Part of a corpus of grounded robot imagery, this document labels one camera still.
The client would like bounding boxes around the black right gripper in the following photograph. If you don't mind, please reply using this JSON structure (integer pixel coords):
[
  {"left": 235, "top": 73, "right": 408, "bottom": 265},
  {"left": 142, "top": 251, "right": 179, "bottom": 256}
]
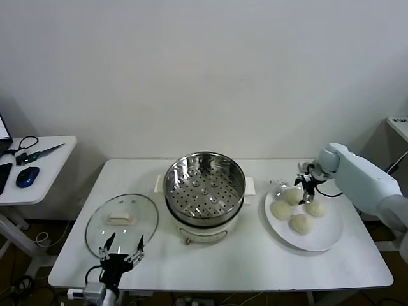
[{"left": 293, "top": 170, "right": 319, "bottom": 205}]

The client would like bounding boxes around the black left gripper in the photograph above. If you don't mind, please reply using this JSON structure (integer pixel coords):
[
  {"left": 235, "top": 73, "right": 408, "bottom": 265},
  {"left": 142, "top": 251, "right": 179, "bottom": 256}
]
[{"left": 98, "top": 232, "right": 146, "bottom": 289}]

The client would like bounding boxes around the white steamed baozi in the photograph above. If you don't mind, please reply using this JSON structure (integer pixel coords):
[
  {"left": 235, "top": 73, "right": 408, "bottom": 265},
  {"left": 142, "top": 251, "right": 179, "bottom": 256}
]
[
  {"left": 284, "top": 187, "right": 303, "bottom": 207},
  {"left": 289, "top": 214, "right": 314, "bottom": 236},
  {"left": 270, "top": 201, "right": 294, "bottom": 221},
  {"left": 305, "top": 201, "right": 328, "bottom": 219}
]

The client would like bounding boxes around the round glass pot lid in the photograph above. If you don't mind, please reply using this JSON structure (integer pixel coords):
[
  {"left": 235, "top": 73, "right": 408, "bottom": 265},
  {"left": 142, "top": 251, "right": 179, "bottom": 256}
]
[{"left": 84, "top": 193, "right": 159, "bottom": 259}]

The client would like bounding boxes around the perforated steel steamer basket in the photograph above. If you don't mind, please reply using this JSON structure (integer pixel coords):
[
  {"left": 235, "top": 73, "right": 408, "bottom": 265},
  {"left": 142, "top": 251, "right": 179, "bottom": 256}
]
[{"left": 154, "top": 152, "right": 257, "bottom": 226}]

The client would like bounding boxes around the large white round plate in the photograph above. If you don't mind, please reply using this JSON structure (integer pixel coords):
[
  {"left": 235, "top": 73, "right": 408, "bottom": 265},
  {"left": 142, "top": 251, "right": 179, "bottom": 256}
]
[{"left": 263, "top": 182, "right": 344, "bottom": 252}]

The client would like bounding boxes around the cream electric cooking pot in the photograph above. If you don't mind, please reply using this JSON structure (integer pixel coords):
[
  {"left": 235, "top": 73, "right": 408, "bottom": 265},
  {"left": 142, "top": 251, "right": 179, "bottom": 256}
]
[{"left": 164, "top": 191, "right": 253, "bottom": 247}]

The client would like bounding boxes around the grey floor power strip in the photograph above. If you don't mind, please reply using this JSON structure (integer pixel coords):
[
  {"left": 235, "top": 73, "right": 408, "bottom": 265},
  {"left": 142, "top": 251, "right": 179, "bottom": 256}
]
[{"left": 173, "top": 296, "right": 214, "bottom": 306}]

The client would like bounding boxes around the small white side table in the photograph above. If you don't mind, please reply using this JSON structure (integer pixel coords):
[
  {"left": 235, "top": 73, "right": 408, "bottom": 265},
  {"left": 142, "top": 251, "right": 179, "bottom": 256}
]
[{"left": 0, "top": 136, "right": 78, "bottom": 259}]

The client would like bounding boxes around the white shelf board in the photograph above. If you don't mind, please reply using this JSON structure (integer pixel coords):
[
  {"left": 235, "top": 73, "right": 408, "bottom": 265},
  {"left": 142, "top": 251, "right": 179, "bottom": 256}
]
[{"left": 385, "top": 117, "right": 408, "bottom": 144}]

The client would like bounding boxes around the blue computer mouse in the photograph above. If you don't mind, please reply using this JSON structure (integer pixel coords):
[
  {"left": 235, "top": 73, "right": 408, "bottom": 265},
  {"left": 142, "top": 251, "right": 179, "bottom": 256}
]
[{"left": 15, "top": 166, "right": 40, "bottom": 188}]

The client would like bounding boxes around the green pointed tool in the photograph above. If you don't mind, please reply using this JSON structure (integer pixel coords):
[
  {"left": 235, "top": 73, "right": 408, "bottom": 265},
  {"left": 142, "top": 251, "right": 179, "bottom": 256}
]
[{"left": 15, "top": 143, "right": 66, "bottom": 166}]

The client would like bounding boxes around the black smartphone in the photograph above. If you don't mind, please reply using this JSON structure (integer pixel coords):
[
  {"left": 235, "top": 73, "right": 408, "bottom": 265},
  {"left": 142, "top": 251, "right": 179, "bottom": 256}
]
[{"left": 0, "top": 162, "right": 13, "bottom": 195}]

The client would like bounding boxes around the black laptop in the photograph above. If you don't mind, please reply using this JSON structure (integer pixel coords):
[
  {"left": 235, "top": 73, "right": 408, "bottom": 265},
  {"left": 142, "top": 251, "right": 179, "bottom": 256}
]
[{"left": 0, "top": 113, "right": 14, "bottom": 157}]

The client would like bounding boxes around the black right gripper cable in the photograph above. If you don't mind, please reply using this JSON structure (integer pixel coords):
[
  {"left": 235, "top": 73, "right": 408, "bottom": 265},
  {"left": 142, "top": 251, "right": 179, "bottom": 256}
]
[{"left": 314, "top": 183, "right": 344, "bottom": 198}]

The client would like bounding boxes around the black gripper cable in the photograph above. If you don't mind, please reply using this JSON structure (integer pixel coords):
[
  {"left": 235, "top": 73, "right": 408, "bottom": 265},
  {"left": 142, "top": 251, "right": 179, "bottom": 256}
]
[
  {"left": 314, "top": 183, "right": 344, "bottom": 198},
  {"left": 84, "top": 265, "right": 103, "bottom": 284}
]

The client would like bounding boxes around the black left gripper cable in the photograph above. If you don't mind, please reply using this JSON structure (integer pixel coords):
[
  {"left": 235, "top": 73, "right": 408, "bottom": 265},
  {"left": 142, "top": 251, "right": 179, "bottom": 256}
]
[{"left": 84, "top": 265, "right": 103, "bottom": 284}]

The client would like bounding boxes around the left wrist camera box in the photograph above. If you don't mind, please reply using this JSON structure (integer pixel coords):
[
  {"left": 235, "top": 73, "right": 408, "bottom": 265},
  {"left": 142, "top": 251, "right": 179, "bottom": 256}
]
[{"left": 83, "top": 282, "right": 106, "bottom": 306}]

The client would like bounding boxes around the white floor cable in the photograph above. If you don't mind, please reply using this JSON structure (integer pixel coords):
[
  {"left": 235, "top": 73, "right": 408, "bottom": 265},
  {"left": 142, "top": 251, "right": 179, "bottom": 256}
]
[{"left": 34, "top": 219, "right": 74, "bottom": 248}]

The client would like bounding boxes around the white wall cable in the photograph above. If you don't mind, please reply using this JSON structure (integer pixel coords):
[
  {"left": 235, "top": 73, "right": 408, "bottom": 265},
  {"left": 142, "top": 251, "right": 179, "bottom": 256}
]
[{"left": 382, "top": 156, "right": 408, "bottom": 175}]

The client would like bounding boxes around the black looped cable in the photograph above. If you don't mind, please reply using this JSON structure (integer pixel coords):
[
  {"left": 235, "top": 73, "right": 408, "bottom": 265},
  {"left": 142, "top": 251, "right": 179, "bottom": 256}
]
[{"left": 6, "top": 136, "right": 39, "bottom": 156}]

